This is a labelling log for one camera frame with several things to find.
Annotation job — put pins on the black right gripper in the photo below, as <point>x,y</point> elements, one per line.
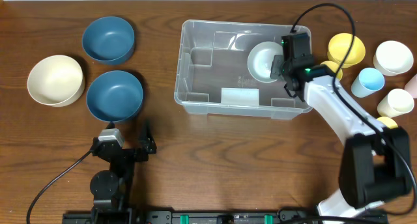
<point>277,68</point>

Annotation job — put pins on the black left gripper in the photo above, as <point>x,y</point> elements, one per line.
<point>129,153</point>

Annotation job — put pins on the grey plastic bowl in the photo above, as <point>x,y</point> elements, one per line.
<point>260,60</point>

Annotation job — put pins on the yellow plastic cup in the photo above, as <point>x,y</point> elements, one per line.
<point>388,122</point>
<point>333,67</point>

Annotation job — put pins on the yellow plastic bowl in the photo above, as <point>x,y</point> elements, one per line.
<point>339,45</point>

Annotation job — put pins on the white plastic bowl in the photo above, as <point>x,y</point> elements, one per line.
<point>393,58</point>

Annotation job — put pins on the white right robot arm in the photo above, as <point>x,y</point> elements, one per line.
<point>375,165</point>

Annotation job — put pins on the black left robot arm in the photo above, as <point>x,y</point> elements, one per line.
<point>111,188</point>

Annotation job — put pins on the dark blue bowl front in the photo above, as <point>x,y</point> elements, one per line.
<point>115,96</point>

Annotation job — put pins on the dark blue bowl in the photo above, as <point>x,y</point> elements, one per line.
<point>109,40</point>
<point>115,96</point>

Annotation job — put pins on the white label in bin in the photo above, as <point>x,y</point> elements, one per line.
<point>238,96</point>

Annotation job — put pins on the light blue plastic cup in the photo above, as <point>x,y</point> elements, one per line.
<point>368,81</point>

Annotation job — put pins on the clear plastic storage bin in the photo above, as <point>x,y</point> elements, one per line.
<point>214,55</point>

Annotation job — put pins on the cream plastic cup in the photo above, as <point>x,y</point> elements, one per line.
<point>397,102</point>

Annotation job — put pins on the dark blue bowl rear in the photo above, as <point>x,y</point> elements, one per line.
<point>109,40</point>

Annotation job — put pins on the large cream bowl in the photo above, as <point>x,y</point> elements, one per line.
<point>56,81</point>

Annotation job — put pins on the pink plastic cup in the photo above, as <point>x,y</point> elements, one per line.
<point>411,86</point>

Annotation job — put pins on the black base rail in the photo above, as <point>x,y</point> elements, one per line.
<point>167,217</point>

